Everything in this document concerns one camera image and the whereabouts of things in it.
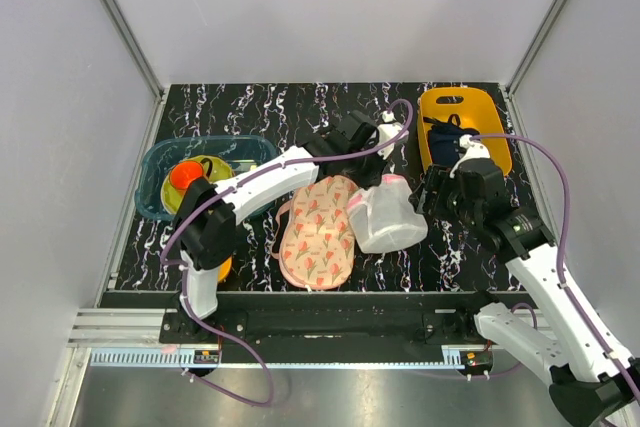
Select white mesh laundry bag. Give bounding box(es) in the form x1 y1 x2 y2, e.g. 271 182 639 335
347 174 428 254

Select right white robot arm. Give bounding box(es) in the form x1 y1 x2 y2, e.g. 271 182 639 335
418 159 639 426

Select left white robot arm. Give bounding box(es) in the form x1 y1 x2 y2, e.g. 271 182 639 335
161 110 407 343

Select navy blue bra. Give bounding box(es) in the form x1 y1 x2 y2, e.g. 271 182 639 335
423 113 479 167

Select yellow plastic basket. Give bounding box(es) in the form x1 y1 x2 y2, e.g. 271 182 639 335
417 87 505 172

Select teal transparent plastic bin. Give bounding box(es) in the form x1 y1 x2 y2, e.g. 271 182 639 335
134 135 277 222

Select green dotted plate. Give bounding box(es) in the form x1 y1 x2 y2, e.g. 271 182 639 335
160 155 234 214

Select orange plastic cup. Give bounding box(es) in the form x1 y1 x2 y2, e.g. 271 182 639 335
169 160 207 192

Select orange plastic bowl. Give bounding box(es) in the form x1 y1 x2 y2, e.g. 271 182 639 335
218 257 232 283

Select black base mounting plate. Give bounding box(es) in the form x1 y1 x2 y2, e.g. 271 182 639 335
158 289 541 366

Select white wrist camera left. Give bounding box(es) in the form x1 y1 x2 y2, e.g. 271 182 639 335
376 111 409 160

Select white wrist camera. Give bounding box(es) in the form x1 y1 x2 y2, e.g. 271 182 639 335
449 134 491 179
376 111 409 160

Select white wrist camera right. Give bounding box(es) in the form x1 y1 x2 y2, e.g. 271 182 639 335
449 134 491 179

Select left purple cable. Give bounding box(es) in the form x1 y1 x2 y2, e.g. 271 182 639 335
160 99 414 407

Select purple cable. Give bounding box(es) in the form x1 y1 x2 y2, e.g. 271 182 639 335
409 132 636 427
160 99 414 407

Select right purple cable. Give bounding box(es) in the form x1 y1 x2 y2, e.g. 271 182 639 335
409 132 636 427

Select aluminium frame rail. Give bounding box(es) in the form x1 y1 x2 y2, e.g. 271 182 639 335
100 0 164 99

